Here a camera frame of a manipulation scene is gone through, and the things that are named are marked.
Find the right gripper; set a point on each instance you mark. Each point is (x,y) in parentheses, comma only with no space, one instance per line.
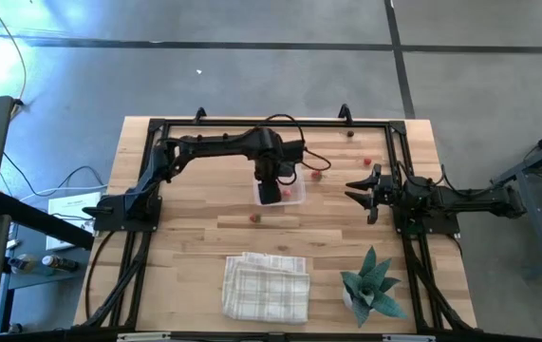
(389,192)

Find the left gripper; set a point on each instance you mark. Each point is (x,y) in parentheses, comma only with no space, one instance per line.
(273,171)

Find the red artificial strawberry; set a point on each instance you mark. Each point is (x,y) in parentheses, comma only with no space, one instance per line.
(317,175)
(287,193)
(255,218)

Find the clear plastic tupperware container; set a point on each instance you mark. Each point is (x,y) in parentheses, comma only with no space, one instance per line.
(300,190)

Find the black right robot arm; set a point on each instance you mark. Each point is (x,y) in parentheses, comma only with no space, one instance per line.
(470,199)

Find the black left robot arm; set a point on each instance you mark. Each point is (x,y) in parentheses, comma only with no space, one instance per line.
(213,145)

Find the black table clamp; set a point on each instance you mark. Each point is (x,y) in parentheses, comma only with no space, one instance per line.
(199,114)
(345,113)

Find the teal artificial succulent plant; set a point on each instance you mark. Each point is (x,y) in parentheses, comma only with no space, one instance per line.
(370,285)

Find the white plaid dish towel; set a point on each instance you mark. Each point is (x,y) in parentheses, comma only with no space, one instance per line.
(266,287)

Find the white plant pot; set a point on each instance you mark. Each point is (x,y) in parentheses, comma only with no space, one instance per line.
(347,299)

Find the blue-grey metal cart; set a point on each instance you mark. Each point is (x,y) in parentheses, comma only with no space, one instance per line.
(536,190)

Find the white cardboard box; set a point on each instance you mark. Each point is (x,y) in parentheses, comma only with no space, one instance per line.
(73,209)

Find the dark bottle with white cap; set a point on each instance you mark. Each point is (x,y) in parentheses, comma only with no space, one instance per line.
(61,262)

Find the black side desk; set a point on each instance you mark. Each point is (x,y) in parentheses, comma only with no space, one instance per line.
(42,218)

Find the clear bottle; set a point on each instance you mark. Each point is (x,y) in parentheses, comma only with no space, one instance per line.
(24,264)

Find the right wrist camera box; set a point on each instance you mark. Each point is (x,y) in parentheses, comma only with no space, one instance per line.
(388,184)

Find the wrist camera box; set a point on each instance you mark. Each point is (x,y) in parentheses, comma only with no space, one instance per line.
(388,184)
(294,150)

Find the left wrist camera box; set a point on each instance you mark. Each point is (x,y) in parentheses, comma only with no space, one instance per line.
(294,150)

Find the black aluminium table frame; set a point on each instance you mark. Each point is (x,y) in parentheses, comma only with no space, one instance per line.
(327,122)

